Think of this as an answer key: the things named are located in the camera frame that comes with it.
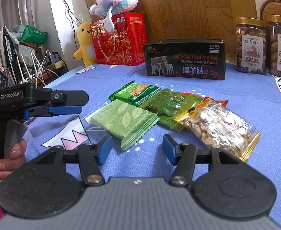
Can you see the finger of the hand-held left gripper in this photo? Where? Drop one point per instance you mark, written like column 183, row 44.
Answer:
column 68, row 98

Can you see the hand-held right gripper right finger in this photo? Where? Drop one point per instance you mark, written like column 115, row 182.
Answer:
column 169, row 148

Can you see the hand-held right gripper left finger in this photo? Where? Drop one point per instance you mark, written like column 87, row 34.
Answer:
column 105, row 148

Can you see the light green leaf-print packet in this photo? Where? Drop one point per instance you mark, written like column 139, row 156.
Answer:
column 123, row 119

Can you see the green translucent packet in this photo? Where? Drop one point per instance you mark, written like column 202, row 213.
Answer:
column 169, row 105

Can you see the yellow-edged nut packet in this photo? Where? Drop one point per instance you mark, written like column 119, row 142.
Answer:
column 217, row 124

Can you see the dark green labelled packet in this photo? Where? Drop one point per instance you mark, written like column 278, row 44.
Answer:
column 130, row 93

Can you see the red snack packet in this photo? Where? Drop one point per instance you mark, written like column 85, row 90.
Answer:
column 217, row 101

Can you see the black tin box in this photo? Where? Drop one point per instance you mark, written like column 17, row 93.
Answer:
column 183, row 62

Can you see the person's left hand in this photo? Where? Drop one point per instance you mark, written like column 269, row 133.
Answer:
column 15, row 155

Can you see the wooden box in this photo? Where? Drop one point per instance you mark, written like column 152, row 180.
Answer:
column 57, row 69

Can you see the black charger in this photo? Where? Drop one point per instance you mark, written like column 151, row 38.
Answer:
column 54, row 57

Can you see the white router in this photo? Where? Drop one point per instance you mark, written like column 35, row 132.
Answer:
column 32, row 67

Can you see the black upright appliance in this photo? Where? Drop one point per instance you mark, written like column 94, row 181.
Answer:
column 8, row 52

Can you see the yellow duck plush toy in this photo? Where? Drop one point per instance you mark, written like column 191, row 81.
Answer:
column 85, row 40

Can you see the green bag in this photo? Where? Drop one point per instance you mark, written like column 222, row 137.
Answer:
column 32, row 34

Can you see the red gift box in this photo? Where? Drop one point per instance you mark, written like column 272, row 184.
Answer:
column 128, row 40

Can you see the grey curtain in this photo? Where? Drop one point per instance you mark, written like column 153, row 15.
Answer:
column 11, row 4

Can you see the blue printed bedsheet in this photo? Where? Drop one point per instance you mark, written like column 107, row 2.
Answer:
column 262, row 105

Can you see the cashew nut jar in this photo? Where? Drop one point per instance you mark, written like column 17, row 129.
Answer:
column 250, row 48

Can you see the wooden board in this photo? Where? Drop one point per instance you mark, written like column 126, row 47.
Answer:
column 190, row 9

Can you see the brown padded board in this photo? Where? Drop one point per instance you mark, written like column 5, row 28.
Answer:
column 271, row 7

